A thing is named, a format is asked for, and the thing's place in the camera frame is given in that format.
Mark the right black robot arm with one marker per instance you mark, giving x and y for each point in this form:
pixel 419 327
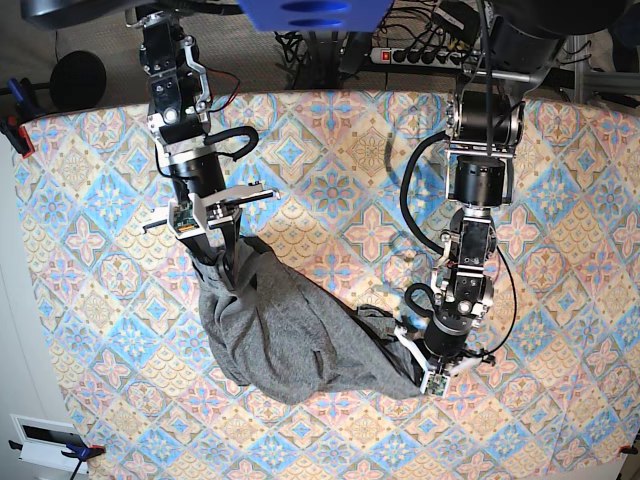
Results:
pixel 179 112

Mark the black round stool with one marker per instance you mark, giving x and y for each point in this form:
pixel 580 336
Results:
pixel 78 81

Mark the black power strip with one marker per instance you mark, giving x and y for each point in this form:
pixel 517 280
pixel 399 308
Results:
pixel 421 57

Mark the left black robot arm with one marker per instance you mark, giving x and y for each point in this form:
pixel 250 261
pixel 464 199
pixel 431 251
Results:
pixel 485 123

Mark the patterned colourful tablecloth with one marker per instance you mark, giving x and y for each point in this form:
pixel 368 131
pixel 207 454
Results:
pixel 119 305

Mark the orange blue corner clamp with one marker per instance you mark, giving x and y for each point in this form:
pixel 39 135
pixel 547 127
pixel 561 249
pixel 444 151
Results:
pixel 80 455

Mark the white wall outlet box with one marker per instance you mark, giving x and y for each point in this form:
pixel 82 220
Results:
pixel 43 442

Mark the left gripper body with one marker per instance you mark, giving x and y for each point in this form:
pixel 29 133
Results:
pixel 441 352

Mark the red blue table clamp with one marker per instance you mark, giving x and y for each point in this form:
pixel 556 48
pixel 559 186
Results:
pixel 26 108

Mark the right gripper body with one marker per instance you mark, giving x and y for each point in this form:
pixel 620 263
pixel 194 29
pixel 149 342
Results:
pixel 209 227

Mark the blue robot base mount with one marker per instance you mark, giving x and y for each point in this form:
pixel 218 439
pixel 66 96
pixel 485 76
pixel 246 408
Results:
pixel 316 15

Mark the grey t-shirt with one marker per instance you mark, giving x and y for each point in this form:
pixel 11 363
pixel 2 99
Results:
pixel 276 330

